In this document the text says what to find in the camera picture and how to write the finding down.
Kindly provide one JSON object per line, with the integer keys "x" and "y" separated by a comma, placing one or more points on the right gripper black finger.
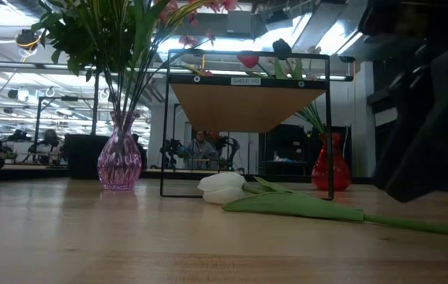
{"x": 437, "y": 150}

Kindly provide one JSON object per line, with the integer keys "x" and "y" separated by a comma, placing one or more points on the red glass vase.
{"x": 340, "y": 169}

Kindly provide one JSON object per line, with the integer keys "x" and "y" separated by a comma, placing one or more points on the black artificial tulip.
{"x": 282, "y": 45}

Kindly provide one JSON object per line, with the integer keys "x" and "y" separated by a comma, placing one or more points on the red artificial tulip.
{"x": 249, "y": 60}

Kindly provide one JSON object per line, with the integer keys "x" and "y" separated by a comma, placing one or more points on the white artificial tulip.
{"x": 220, "y": 189}

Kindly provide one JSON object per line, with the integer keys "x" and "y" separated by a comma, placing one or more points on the pink blossom flower spray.
{"x": 186, "y": 39}

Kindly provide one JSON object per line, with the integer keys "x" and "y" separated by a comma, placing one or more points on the pink ribbed glass vase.
{"x": 119, "y": 165}

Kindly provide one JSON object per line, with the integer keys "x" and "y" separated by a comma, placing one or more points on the black background robot arm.
{"x": 172, "y": 152}
{"x": 230, "y": 152}

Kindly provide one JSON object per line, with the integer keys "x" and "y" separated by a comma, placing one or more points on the black cabinet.
{"x": 283, "y": 142}

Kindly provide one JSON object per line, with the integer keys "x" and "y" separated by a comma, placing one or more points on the person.
{"x": 50, "y": 138}
{"x": 202, "y": 152}
{"x": 140, "y": 152}

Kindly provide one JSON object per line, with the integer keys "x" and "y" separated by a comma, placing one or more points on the green potted plant black pot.
{"x": 70, "y": 35}

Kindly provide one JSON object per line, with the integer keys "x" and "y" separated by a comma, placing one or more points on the black round lamp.
{"x": 27, "y": 38}

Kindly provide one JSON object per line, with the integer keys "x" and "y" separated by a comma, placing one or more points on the wooden shelf with black frame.
{"x": 247, "y": 106}

